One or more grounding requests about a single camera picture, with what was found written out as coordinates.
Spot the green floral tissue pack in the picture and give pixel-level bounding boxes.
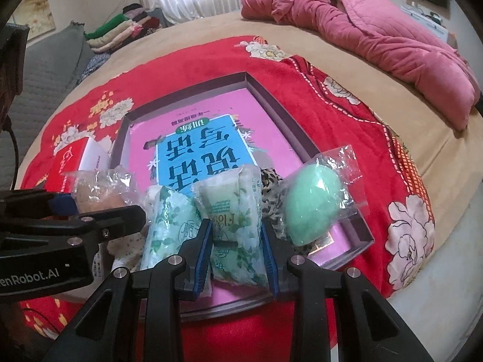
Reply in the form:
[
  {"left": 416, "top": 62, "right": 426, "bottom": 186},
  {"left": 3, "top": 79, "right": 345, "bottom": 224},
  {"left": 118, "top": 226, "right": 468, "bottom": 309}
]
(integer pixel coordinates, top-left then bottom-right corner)
[{"left": 140, "top": 186, "right": 201, "bottom": 271}]

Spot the leopard print scrunchie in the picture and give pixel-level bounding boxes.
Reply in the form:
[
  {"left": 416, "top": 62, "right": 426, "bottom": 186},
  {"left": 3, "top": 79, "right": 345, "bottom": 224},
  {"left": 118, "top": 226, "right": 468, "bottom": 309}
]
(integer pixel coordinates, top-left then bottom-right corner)
[{"left": 260, "top": 167, "right": 284, "bottom": 234}]

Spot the bagged brown sponge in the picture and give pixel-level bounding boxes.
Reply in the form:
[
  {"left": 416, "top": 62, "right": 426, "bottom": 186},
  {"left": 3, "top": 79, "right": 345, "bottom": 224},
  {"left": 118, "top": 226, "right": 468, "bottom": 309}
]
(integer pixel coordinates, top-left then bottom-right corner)
[{"left": 65, "top": 166, "right": 142, "bottom": 213}]

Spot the white floral scrunchie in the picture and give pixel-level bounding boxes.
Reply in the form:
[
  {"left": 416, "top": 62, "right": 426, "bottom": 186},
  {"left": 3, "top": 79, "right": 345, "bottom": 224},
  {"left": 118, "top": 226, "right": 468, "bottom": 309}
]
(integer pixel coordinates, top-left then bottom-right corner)
[{"left": 107, "top": 232, "right": 146, "bottom": 272}]

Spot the bagged green egg sponge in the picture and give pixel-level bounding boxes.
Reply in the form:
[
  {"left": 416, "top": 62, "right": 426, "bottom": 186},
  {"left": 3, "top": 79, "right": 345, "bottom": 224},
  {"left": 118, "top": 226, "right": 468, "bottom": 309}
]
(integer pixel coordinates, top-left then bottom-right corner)
[{"left": 270, "top": 145, "right": 368, "bottom": 248}]

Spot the red white box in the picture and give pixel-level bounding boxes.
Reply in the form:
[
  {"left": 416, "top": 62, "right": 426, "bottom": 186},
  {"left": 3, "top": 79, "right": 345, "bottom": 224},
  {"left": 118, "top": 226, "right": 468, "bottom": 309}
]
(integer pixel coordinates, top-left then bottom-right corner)
[{"left": 44, "top": 137, "right": 110, "bottom": 193}]

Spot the grey shallow box tray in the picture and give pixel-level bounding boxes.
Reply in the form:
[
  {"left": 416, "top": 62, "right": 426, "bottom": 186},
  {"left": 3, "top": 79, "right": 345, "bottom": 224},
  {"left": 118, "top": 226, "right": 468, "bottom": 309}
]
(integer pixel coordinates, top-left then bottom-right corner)
[{"left": 110, "top": 72, "right": 374, "bottom": 322}]

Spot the pink book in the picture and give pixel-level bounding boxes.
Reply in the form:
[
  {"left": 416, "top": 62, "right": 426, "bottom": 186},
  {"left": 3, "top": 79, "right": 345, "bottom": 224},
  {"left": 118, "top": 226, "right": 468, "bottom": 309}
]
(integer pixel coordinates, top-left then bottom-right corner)
[{"left": 128, "top": 87, "right": 337, "bottom": 308}]

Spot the red floral blanket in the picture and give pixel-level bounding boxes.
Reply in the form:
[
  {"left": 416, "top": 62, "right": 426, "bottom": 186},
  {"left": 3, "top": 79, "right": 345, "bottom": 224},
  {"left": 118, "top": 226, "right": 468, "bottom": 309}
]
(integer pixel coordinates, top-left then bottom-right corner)
[{"left": 21, "top": 35, "right": 435, "bottom": 361}]

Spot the grey padded sofa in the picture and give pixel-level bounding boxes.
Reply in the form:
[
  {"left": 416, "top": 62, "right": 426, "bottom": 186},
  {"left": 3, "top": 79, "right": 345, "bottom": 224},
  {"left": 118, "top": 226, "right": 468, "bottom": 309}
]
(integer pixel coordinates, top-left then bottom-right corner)
[{"left": 1, "top": 21, "right": 94, "bottom": 190}]

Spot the beige bed sheet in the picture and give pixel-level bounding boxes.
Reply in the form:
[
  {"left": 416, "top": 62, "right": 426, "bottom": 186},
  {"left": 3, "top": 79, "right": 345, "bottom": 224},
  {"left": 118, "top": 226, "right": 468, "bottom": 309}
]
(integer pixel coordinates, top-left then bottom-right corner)
[{"left": 17, "top": 13, "right": 482, "bottom": 248}]

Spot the stack of folded clothes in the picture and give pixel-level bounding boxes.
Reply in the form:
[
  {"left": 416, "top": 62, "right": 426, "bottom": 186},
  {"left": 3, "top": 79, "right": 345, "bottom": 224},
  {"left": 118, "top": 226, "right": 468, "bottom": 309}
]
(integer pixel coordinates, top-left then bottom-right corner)
[{"left": 84, "top": 3, "right": 169, "bottom": 54}]

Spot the pink quilt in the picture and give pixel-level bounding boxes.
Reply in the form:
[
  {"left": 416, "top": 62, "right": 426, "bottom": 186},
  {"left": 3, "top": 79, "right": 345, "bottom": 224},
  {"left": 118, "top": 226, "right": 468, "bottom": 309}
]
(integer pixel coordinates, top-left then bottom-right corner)
[{"left": 241, "top": 0, "right": 481, "bottom": 131}]

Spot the white cabinet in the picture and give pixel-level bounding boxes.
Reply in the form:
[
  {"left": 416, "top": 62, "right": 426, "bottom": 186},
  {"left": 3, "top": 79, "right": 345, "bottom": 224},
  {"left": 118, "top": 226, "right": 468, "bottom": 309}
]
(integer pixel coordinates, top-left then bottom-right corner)
[{"left": 399, "top": 4, "right": 449, "bottom": 42}]

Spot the black cable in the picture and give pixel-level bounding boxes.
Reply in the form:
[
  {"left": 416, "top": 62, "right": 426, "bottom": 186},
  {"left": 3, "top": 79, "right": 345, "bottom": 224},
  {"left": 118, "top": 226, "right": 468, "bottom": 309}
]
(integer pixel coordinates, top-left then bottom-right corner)
[{"left": 2, "top": 116, "right": 20, "bottom": 191}]

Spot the wall picture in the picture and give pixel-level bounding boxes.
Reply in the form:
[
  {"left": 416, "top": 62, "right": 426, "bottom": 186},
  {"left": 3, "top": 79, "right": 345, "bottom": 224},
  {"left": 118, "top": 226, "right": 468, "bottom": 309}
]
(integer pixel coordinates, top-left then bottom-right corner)
[{"left": 11, "top": 0, "right": 56, "bottom": 41}]

